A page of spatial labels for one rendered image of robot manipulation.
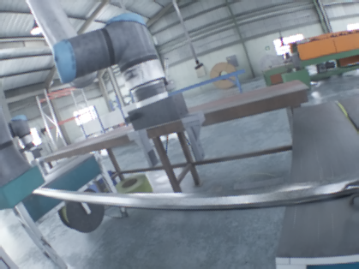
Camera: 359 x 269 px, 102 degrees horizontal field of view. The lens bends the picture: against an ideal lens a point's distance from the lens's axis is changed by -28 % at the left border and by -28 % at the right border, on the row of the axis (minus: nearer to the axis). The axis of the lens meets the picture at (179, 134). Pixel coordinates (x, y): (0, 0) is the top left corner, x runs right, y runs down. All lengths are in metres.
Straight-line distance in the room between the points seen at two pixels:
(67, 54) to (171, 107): 0.23
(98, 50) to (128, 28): 0.08
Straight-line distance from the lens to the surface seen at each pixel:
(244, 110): 1.30
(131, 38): 0.43
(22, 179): 0.61
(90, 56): 0.41
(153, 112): 0.43
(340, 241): 0.38
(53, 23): 0.60
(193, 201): 0.51
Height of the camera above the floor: 1.03
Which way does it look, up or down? 13 degrees down
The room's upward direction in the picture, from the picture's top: 20 degrees counter-clockwise
